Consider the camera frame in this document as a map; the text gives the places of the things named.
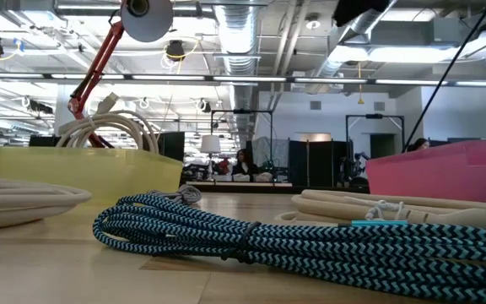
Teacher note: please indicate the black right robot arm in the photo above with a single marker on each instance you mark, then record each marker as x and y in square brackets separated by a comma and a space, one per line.
[361, 10]

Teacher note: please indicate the background black robot arm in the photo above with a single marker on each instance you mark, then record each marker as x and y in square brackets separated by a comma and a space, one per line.
[354, 164]

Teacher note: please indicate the person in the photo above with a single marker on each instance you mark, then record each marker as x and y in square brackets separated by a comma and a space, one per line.
[421, 144]
[225, 165]
[243, 162]

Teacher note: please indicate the white shade table lamp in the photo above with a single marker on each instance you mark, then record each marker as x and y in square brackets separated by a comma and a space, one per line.
[210, 144]

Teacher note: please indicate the black background monitor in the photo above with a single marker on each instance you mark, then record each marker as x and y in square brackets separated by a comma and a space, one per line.
[171, 145]

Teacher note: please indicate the overhead light bar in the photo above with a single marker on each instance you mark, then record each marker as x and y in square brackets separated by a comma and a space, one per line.
[247, 78]

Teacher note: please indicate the dark partition screen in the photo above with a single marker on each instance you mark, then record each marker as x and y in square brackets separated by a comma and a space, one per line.
[319, 158]

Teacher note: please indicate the yellow plastic bin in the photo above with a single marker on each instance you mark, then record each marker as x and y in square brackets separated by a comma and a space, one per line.
[91, 177]

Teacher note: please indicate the red desk lamp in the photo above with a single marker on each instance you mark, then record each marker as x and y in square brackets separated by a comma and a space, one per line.
[146, 21]

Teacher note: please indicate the black equipment row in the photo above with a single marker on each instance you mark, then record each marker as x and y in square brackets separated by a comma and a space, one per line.
[42, 141]

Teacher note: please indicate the pink plastic bin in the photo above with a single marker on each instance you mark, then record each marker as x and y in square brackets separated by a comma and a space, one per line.
[445, 173]

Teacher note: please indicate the black background rig frame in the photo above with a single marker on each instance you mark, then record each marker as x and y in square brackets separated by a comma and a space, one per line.
[374, 115]
[243, 111]

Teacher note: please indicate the silver spiral duct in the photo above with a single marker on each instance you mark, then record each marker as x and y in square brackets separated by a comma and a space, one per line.
[239, 42]

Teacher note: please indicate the silver diagonal duct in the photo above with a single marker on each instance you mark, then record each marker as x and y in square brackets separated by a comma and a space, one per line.
[352, 38]

